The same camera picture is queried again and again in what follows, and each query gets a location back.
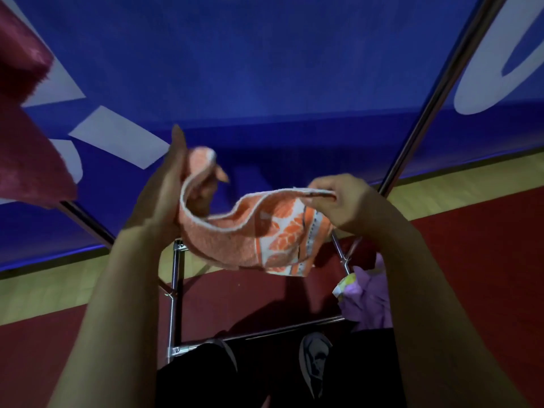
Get orange patterned towel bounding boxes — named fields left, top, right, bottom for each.
left=177, top=146, right=338, bottom=278

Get person's right grey shoe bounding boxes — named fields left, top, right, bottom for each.
left=297, top=331, right=334, bottom=400

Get pink towel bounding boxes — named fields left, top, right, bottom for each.
left=0, top=0, right=79, bottom=209

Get purple towel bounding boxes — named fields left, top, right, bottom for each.
left=338, top=252, right=394, bottom=333

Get person's left grey shoe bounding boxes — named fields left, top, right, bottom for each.
left=207, top=338, right=239, bottom=373

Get metal drying rack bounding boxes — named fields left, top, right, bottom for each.
left=56, top=0, right=511, bottom=366

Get person's right hand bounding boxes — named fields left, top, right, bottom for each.
left=299, top=173, right=402, bottom=242

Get person's right forearm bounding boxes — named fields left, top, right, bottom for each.
left=378, top=218, right=530, bottom=408

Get yellow white cloth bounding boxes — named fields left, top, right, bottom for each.
left=331, top=274, right=359, bottom=299

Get blue banner with white print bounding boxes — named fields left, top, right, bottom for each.
left=0, top=0, right=544, bottom=273

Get person's black trousers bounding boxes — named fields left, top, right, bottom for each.
left=155, top=326, right=409, bottom=408

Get person's left hand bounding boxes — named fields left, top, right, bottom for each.
left=124, top=124, right=231, bottom=248

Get person's left forearm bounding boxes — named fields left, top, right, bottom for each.
left=46, top=227, right=171, bottom=408

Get person's grey shoe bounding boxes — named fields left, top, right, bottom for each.
left=297, top=331, right=334, bottom=400
left=207, top=338, right=239, bottom=373

